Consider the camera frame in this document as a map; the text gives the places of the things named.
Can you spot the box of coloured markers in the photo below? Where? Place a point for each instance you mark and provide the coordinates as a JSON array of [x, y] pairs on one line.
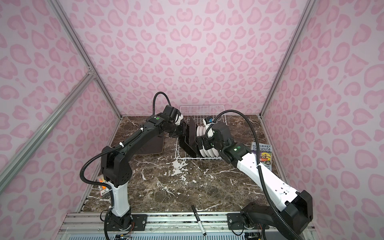
[[102, 189]]

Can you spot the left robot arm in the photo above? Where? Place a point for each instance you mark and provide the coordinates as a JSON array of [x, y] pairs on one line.
[[115, 163]]

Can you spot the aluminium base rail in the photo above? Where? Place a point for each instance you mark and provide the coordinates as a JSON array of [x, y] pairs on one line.
[[166, 226]]

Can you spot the floral square plate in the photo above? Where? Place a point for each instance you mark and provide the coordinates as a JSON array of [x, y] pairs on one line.
[[193, 128]]

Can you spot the white wire dish rack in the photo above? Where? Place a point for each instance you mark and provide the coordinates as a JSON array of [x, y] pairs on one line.
[[198, 113]]

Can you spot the black marker pen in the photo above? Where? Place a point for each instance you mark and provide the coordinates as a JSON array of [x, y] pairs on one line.
[[198, 220]]

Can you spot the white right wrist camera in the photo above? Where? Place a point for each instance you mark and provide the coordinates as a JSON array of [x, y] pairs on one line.
[[208, 122]]

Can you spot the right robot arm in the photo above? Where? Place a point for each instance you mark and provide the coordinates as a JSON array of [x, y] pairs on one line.
[[289, 210]]

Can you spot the white round plate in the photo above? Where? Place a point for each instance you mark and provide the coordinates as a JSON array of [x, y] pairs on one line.
[[210, 150], [203, 144], [199, 141], [216, 153]]

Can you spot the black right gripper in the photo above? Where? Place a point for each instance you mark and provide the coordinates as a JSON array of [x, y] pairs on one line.
[[206, 140]]

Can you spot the black square plate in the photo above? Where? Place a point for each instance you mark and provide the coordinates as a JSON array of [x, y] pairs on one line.
[[154, 146], [184, 142]]

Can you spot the The 143-Storey Treehouse book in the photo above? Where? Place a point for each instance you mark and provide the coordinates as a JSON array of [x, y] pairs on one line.
[[266, 155]]

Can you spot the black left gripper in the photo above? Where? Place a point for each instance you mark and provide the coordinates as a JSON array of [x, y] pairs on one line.
[[182, 132]]

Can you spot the white round plate nearest front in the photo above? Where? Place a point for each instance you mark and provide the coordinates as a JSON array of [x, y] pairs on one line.
[[216, 153]]

